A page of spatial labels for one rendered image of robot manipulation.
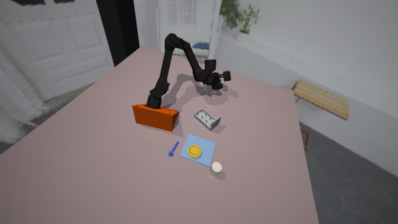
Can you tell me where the white cylinder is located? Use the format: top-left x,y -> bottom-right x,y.
210,162 -> 222,176

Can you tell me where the yellow plate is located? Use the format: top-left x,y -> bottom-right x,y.
188,145 -> 202,158

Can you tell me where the light blue flat mat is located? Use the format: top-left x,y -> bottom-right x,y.
180,134 -> 216,167

